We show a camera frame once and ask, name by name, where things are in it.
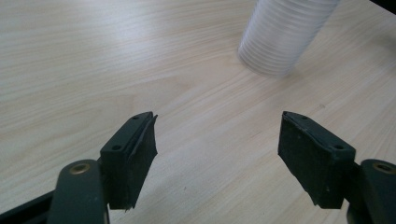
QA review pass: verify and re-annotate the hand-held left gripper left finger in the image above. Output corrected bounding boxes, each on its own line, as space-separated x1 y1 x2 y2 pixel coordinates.
99 111 159 211

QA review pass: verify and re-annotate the stack of white plastic cups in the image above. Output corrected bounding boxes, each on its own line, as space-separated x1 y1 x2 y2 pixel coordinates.
237 0 341 78

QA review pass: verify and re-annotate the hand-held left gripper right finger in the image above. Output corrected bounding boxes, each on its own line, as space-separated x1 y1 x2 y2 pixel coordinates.
277 110 357 210

